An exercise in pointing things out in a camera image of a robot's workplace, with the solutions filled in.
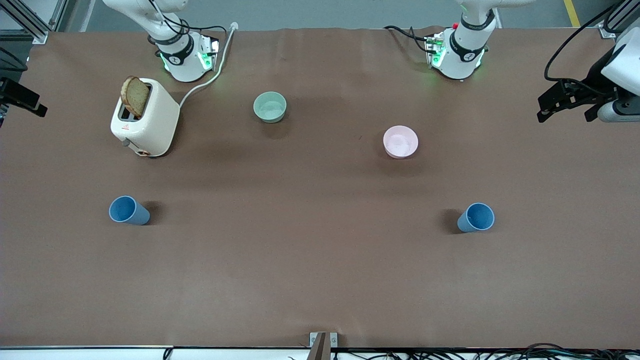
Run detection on blue plastic cup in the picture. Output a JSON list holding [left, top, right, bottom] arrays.
[[456, 202, 496, 234], [108, 195, 151, 226]]

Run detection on brown bread slice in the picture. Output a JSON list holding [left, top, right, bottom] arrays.
[[120, 75, 151, 119]]

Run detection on cream white toaster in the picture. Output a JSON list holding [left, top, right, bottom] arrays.
[[110, 77, 181, 158]]

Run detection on pink bowl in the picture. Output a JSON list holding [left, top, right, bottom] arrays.
[[382, 125, 420, 160]]

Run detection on green bowl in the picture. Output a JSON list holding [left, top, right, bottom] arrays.
[[252, 91, 288, 124]]

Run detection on aluminium frame profile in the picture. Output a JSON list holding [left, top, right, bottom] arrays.
[[597, 0, 640, 40], [0, 0, 68, 45]]

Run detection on black arm base cable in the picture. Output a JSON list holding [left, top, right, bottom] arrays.
[[186, 23, 229, 38], [384, 25, 432, 53]]

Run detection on white toaster power cable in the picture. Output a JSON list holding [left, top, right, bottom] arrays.
[[178, 22, 239, 109]]

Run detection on tangled black floor cables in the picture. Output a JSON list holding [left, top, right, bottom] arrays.
[[287, 342, 640, 360]]

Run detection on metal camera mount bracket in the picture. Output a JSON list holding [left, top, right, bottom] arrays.
[[309, 331, 339, 360]]

